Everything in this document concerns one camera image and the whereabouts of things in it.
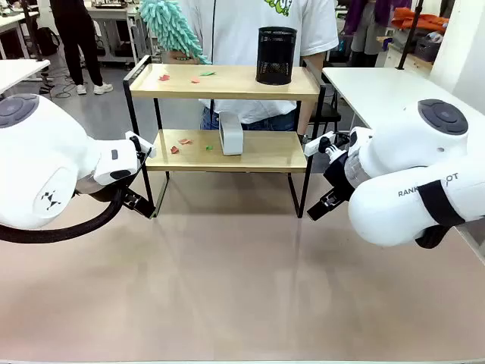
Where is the black backpack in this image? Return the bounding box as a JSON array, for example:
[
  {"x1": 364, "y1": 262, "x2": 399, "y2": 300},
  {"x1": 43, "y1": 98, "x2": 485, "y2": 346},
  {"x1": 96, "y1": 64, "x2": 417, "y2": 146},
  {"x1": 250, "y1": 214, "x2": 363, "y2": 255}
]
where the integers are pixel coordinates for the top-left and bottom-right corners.
[{"x1": 35, "y1": 26, "x2": 61, "y2": 58}]

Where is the orange cloth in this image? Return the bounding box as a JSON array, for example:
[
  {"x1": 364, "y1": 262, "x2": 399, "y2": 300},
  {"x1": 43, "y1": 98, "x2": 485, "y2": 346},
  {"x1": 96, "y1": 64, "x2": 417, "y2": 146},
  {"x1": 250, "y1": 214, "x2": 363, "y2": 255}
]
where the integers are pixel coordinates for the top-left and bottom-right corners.
[{"x1": 390, "y1": 6, "x2": 451, "y2": 33}]

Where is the person in white t-shirt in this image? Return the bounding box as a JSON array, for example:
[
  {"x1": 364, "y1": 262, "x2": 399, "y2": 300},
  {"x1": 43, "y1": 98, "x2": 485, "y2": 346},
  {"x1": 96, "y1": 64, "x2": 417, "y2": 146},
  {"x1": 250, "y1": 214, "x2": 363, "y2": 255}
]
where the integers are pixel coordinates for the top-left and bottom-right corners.
[{"x1": 177, "y1": 0, "x2": 340, "y2": 132}]

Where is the person's left forearm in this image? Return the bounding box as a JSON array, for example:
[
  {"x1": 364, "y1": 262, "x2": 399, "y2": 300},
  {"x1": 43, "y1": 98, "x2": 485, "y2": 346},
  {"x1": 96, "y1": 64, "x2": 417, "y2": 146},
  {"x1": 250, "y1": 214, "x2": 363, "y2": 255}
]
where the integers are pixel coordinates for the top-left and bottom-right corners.
[{"x1": 297, "y1": 52, "x2": 327, "y2": 138}]

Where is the teal chenille duster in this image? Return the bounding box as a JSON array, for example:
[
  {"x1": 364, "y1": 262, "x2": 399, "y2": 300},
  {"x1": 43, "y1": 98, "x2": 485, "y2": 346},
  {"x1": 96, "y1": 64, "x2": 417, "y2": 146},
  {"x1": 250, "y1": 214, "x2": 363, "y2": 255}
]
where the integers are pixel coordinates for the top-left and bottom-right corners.
[{"x1": 138, "y1": 0, "x2": 210, "y2": 66}]

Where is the grey plastic crate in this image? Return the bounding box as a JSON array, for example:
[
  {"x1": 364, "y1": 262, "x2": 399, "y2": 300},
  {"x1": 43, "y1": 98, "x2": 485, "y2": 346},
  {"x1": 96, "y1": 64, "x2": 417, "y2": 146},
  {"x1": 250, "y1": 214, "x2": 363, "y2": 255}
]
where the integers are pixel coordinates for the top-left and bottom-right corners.
[{"x1": 414, "y1": 33, "x2": 443, "y2": 62}]

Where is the two-tier wooden black-frame shelf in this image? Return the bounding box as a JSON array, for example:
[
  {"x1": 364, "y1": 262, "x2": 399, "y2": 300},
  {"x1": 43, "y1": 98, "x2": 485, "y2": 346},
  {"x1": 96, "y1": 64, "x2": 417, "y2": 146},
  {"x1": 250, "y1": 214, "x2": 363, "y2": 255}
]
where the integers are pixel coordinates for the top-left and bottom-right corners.
[{"x1": 122, "y1": 55, "x2": 327, "y2": 220}]

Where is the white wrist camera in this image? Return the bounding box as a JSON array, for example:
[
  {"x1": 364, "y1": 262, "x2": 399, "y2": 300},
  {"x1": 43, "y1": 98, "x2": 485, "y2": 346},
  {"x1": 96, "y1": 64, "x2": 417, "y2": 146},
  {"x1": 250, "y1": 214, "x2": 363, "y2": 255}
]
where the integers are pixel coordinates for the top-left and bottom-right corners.
[
  {"x1": 303, "y1": 130, "x2": 350, "y2": 161},
  {"x1": 124, "y1": 130, "x2": 157, "y2": 161}
]

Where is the person's right hand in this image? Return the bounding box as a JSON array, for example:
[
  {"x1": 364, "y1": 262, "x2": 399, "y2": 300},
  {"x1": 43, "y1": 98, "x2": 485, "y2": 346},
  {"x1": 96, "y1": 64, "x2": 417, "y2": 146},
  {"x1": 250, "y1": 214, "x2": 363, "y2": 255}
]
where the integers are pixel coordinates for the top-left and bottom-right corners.
[{"x1": 166, "y1": 48, "x2": 199, "y2": 65}]

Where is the black strap on arm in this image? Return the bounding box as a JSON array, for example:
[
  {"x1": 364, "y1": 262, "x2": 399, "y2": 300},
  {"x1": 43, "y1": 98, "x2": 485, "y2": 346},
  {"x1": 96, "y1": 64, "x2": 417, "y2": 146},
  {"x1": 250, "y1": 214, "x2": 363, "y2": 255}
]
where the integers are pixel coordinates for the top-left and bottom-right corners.
[{"x1": 415, "y1": 179, "x2": 466, "y2": 249}]

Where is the small white desk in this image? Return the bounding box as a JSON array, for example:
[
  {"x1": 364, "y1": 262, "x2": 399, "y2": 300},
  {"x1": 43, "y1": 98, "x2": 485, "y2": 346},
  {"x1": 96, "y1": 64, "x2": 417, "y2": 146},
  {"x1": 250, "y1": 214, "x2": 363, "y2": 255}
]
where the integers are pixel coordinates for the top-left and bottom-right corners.
[{"x1": 0, "y1": 58, "x2": 52, "y2": 94}]

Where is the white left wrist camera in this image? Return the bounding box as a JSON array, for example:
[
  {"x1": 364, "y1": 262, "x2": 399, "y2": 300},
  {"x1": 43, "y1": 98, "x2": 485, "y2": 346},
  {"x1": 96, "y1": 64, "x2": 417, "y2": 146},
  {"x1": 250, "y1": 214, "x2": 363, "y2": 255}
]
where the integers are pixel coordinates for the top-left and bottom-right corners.
[{"x1": 124, "y1": 130, "x2": 157, "y2": 161}]

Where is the black chair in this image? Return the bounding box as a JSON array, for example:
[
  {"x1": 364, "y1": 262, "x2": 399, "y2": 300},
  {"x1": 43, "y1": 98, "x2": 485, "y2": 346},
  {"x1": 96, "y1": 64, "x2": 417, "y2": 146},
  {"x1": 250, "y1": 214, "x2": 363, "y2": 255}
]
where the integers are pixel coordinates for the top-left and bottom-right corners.
[{"x1": 310, "y1": 85, "x2": 343, "y2": 133}]

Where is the black stand pole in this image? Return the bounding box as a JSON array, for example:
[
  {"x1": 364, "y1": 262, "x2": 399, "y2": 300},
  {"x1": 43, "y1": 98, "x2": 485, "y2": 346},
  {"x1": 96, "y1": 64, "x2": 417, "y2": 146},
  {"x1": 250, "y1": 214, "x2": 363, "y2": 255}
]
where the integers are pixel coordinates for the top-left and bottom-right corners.
[{"x1": 395, "y1": 0, "x2": 426, "y2": 71}]

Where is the purple cloth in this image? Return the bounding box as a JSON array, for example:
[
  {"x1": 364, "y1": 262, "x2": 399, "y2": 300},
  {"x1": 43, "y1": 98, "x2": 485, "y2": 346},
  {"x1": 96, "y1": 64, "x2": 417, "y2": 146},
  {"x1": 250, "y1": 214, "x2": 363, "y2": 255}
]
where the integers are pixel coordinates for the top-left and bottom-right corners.
[{"x1": 343, "y1": 0, "x2": 413, "y2": 36}]

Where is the grey background workbench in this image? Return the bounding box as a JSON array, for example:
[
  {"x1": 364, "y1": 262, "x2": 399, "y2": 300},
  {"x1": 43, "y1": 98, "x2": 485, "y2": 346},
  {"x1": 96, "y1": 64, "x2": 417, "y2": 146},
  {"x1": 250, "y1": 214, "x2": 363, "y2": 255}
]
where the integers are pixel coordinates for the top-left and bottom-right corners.
[{"x1": 86, "y1": 0, "x2": 153, "y2": 66}]

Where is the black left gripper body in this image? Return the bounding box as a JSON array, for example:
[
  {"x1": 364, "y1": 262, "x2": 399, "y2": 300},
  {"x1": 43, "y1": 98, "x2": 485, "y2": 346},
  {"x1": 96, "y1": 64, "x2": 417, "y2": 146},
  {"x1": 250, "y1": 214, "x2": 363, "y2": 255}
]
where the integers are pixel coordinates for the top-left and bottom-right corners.
[{"x1": 120, "y1": 187, "x2": 144, "y2": 210}]

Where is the background person in black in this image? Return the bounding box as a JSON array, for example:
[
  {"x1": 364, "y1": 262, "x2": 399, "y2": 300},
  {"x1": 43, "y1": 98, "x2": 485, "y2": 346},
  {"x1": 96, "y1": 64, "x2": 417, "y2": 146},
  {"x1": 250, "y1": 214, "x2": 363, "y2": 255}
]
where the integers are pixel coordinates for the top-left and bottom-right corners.
[{"x1": 48, "y1": 0, "x2": 114, "y2": 96}]

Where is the black mesh pen holder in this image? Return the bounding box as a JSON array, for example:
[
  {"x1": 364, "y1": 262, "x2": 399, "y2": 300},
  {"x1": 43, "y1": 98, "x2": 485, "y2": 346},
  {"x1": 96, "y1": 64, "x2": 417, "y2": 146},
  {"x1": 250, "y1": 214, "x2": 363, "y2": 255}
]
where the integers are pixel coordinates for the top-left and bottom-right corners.
[{"x1": 255, "y1": 26, "x2": 299, "y2": 86}]

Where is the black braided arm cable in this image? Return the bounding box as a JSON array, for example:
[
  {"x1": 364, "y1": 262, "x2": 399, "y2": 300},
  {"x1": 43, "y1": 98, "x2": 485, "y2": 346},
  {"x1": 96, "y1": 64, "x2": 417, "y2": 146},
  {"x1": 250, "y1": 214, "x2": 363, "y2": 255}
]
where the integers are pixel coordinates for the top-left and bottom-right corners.
[{"x1": 0, "y1": 188, "x2": 127, "y2": 244}]

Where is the large white side table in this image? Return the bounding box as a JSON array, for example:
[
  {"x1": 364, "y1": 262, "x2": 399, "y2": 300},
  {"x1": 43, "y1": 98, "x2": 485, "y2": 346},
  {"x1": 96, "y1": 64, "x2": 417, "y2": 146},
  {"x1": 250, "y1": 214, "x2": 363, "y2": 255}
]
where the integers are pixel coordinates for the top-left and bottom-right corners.
[{"x1": 321, "y1": 65, "x2": 485, "y2": 132}]

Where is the white box speaker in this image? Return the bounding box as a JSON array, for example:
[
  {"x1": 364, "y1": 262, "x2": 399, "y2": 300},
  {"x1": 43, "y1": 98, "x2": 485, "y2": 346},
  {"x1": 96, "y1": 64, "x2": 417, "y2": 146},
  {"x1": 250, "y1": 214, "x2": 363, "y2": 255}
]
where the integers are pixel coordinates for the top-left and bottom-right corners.
[{"x1": 218, "y1": 111, "x2": 245, "y2": 157}]

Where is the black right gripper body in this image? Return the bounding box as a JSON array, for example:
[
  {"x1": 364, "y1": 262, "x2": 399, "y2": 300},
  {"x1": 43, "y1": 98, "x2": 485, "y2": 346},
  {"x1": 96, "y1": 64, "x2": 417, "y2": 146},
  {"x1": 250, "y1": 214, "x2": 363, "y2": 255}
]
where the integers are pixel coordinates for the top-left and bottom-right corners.
[{"x1": 323, "y1": 149, "x2": 356, "y2": 202}]

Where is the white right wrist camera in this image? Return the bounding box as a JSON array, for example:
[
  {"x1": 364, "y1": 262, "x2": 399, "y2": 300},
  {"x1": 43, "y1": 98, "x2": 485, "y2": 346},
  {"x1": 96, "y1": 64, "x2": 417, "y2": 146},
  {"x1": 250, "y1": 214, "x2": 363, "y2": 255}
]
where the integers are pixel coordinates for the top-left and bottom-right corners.
[{"x1": 303, "y1": 130, "x2": 350, "y2": 161}]

